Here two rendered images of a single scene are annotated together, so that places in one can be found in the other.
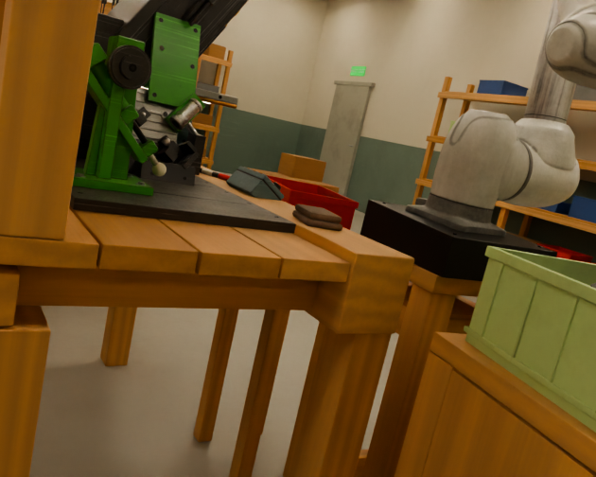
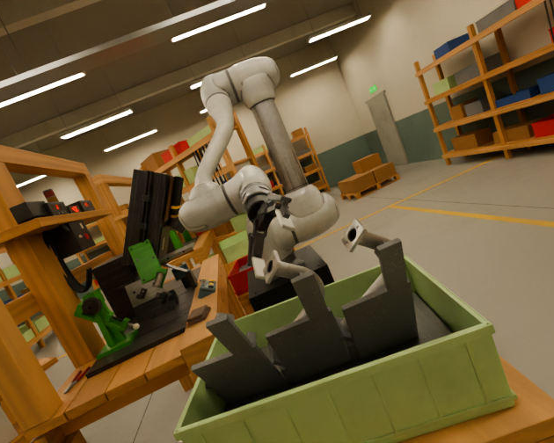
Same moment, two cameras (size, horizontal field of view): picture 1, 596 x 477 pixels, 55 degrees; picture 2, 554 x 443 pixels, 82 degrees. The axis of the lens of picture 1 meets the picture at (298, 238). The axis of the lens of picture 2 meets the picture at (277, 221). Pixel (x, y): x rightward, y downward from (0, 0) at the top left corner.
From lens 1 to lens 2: 108 cm
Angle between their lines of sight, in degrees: 26
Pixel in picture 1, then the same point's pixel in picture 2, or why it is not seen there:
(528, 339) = not seen: hidden behind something
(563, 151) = (306, 205)
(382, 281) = (204, 352)
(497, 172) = (270, 243)
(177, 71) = (148, 264)
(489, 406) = not seen: hidden behind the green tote
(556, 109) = (291, 185)
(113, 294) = (101, 412)
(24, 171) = (20, 407)
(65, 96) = (16, 378)
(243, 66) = (316, 128)
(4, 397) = not seen: outside the picture
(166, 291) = (121, 400)
